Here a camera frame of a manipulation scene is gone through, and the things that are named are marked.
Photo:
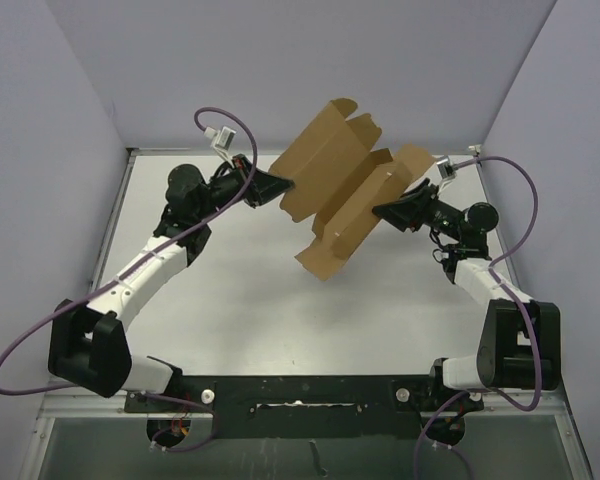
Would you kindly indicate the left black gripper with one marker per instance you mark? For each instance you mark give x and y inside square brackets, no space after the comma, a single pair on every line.
[264,187]

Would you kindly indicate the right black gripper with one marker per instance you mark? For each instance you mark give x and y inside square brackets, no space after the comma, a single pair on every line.
[411,211]

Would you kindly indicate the brown cardboard box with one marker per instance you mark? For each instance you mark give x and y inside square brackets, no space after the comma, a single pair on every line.
[339,177]

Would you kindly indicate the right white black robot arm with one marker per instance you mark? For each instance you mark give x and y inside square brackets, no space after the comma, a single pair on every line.
[519,347]

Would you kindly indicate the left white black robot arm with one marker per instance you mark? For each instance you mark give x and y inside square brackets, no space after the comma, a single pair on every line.
[88,345]

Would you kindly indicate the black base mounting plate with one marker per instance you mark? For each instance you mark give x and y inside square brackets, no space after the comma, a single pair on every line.
[312,406]

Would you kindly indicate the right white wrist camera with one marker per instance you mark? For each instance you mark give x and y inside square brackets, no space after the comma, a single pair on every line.
[447,171]

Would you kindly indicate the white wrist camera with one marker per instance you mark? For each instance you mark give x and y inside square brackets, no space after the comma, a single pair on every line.
[447,171]
[220,140]

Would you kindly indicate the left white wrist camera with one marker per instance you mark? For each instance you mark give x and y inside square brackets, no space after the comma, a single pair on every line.
[220,140]

